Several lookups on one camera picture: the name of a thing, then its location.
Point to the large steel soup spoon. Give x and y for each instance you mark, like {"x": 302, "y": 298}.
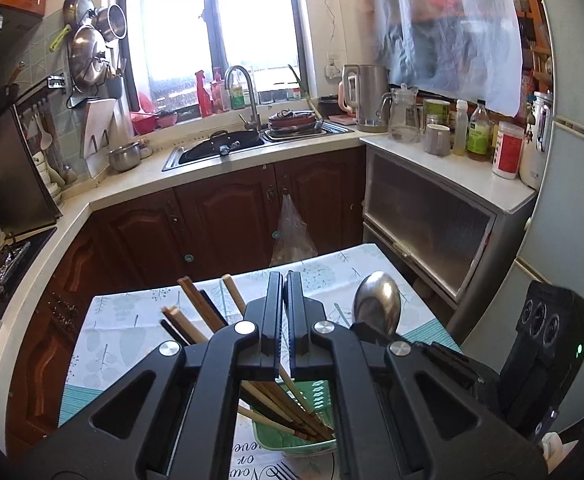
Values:
{"x": 377, "y": 300}

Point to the green label soap bottle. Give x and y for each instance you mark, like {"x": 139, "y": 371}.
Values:
{"x": 237, "y": 96}

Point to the wall socket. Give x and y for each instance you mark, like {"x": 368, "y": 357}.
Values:
{"x": 333, "y": 66}

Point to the green lid jar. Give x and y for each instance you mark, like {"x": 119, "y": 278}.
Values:
{"x": 437, "y": 110}

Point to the glass pitcher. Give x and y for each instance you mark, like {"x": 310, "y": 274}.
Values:
{"x": 403, "y": 117}

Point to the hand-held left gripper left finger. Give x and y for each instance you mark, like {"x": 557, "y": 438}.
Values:
{"x": 272, "y": 320}

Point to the white cutting board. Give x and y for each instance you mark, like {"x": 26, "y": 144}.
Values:
{"x": 97, "y": 130}

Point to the hanging steel pots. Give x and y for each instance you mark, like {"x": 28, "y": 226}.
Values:
{"x": 88, "y": 55}

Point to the dark pink bowl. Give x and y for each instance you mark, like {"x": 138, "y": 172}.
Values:
{"x": 167, "y": 120}

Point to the pink bottle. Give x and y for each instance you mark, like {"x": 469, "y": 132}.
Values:
{"x": 218, "y": 92}

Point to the stack of dirty dishes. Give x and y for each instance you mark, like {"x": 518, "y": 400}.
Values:
{"x": 294, "y": 122}

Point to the printed floral tablecloth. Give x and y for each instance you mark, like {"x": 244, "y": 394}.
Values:
{"x": 122, "y": 320}

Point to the green plastic utensil holder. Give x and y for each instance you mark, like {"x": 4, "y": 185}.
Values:
{"x": 317, "y": 392}

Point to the small steel pot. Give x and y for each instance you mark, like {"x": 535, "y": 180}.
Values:
{"x": 124, "y": 157}

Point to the grey refrigerator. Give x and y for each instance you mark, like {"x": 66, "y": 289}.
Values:
{"x": 572, "y": 210}

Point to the brown wooden base cabinets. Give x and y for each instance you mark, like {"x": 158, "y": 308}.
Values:
{"x": 222, "y": 220}

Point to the steel kitchen sink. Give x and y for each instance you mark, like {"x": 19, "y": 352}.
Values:
{"x": 172, "y": 157}

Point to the hanging utensil cup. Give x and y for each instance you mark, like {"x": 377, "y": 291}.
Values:
{"x": 114, "y": 86}

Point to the translucent plastic sheet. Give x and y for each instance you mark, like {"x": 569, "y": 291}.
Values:
{"x": 447, "y": 20}

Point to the hanging plastic bag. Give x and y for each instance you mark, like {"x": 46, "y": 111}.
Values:
{"x": 292, "y": 235}

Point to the pink plastic basin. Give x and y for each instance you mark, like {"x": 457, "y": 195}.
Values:
{"x": 144, "y": 122}

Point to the grey mug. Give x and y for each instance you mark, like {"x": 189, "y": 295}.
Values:
{"x": 437, "y": 141}

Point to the hanging steel saucepan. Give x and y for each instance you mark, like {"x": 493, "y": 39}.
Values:
{"x": 109, "y": 22}

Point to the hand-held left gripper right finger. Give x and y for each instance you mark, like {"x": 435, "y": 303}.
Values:
{"x": 297, "y": 320}

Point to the red spray bottle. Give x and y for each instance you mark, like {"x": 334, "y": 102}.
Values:
{"x": 203, "y": 97}

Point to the white cap yellow bottle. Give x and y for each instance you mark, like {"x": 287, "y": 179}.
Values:
{"x": 460, "y": 130}

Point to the group of assorted chopsticks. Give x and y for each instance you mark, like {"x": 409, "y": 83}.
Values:
{"x": 197, "y": 300}

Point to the white kitchen countertop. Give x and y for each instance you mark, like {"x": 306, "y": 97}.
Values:
{"x": 137, "y": 182}

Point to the hanging steel pan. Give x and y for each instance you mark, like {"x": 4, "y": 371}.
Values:
{"x": 78, "y": 10}

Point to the black stove splash guard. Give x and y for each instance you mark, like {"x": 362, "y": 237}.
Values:
{"x": 12, "y": 170}

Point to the steel electric kettle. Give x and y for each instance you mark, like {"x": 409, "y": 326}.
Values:
{"x": 369, "y": 95}

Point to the stack of white bowls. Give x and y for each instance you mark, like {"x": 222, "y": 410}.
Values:
{"x": 47, "y": 177}

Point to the green label oil bottle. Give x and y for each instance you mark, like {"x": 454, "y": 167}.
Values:
{"x": 478, "y": 135}

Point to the white hanging spatula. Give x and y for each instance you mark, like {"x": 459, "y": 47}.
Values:
{"x": 44, "y": 135}

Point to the curved steel faucet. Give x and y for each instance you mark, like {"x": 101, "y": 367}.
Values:
{"x": 254, "y": 105}

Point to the black wok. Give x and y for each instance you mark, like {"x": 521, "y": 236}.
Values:
{"x": 217, "y": 145}

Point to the gas stove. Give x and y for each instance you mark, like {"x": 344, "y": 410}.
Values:
{"x": 7, "y": 265}

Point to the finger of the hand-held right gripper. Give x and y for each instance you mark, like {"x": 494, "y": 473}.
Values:
{"x": 447, "y": 360}

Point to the red label white canister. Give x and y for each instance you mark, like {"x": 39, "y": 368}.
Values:
{"x": 507, "y": 152}

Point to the white clasp canister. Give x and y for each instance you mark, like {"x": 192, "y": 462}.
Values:
{"x": 537, "y": 150}

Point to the kitchen window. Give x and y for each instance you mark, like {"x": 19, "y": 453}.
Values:
{"x": 172, "y": 25}

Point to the wall utensil rail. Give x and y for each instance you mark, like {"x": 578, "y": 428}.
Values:
{"x": 54, "y": 81}

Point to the frosted glass side cabinet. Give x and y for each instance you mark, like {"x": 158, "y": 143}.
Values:
{"x": 422, "y": 220}

